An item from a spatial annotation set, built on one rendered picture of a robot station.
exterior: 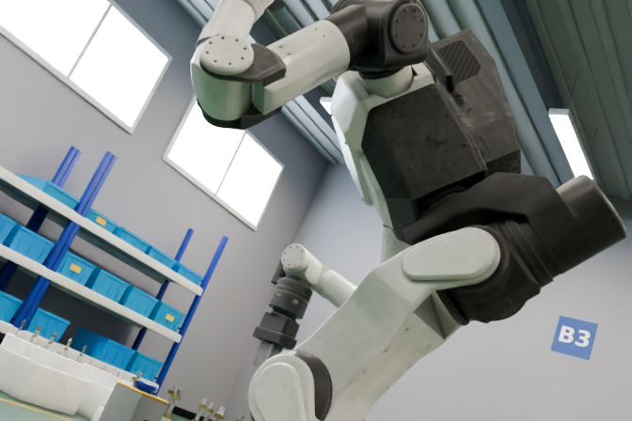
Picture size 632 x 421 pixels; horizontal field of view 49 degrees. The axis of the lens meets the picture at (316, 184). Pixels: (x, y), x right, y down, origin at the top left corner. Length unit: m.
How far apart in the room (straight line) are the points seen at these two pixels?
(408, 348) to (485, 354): 6.98
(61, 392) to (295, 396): 2.83
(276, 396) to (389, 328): 0.20
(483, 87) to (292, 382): 0.58
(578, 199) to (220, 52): 0.55
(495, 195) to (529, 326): 6.98
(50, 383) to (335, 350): 2.76
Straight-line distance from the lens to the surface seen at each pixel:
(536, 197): 1.06
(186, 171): 8.10
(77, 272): 6.57
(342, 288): 1.58
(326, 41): 1.08
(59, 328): 6.58
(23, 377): 3.69
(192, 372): 8.89
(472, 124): 1.16
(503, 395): 7.91
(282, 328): 1.61
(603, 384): 7.73
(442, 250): 1.04
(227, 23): 1.10
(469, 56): 1.28
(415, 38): 1.13
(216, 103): 1.04
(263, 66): 1.01
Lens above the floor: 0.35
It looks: 19 degrees up
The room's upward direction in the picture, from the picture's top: 23 degrees clockwise
